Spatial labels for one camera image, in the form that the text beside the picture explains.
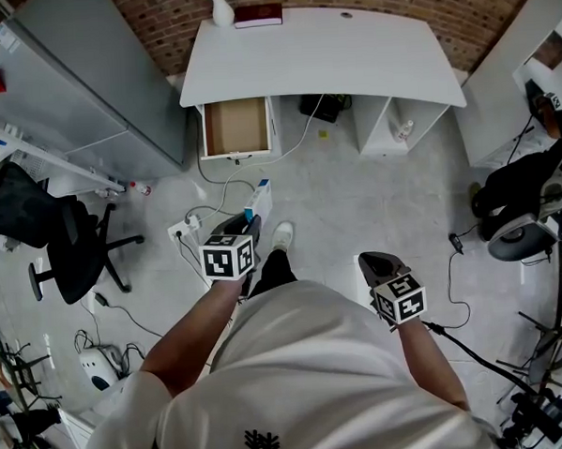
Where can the white and blue box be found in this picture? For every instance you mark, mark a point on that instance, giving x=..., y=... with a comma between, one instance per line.
x=260, y=199

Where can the black mesh office chair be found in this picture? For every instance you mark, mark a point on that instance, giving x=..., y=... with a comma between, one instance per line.
x=50, y=221

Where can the white metal shelf rack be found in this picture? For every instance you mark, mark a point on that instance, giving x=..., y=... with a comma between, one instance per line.
x=47, y=156

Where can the small yellow-green scrap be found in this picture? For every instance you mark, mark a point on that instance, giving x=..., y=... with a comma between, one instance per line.
x=323, y=134

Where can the clear plastic bottle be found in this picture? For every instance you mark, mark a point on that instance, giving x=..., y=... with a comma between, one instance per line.
x=404, y=131

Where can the white desk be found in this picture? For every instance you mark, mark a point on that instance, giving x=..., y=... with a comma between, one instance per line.
x=324, y=57

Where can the person's white shirt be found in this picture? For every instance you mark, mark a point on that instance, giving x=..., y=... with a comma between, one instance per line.
x=293, y=359

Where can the dark red book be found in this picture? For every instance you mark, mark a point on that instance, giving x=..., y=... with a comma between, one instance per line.
x=258, y=14

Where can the person's left white shoe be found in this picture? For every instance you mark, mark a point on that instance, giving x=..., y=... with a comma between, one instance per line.
x=282, y=235

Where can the grey round stool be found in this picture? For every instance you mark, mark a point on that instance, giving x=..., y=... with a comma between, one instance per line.
x=517, y=241

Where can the white vase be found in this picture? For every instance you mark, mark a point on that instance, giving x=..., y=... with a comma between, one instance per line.
x=223, y=13

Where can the black power brick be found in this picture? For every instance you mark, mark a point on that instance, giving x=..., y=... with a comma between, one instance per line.
x=101, y=299

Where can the person's left forearm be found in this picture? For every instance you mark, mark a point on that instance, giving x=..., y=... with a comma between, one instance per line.
x=193, y=336

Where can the white power strip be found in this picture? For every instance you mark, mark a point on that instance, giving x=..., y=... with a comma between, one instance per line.
x=178, y=231

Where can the person's right forearm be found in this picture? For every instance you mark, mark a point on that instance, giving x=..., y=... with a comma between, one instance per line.
x=429, y=366

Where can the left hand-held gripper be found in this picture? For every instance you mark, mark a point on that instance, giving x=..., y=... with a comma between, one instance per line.
x=226, y=261

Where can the black router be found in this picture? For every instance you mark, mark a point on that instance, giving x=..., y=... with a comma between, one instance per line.
x=324, y=111

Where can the white wooden drawer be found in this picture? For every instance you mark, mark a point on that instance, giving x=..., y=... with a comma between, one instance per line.
x=236, y=127

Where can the red-capped plastic bottle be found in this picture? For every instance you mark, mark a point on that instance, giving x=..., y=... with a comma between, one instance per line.
x=140, y=188

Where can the white rounded floor device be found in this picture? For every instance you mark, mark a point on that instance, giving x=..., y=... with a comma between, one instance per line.
x=93, y=365

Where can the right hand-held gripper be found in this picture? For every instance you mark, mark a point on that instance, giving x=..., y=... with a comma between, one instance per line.
x=402, y=299

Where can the grey metal refrigerator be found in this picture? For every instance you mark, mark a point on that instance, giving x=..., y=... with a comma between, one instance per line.
x=90, y=88

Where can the person's black trousers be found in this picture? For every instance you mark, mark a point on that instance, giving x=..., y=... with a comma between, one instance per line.
x=276, y=271

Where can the small black power adapter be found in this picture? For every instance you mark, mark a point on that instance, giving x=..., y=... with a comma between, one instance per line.
x=456, y=242

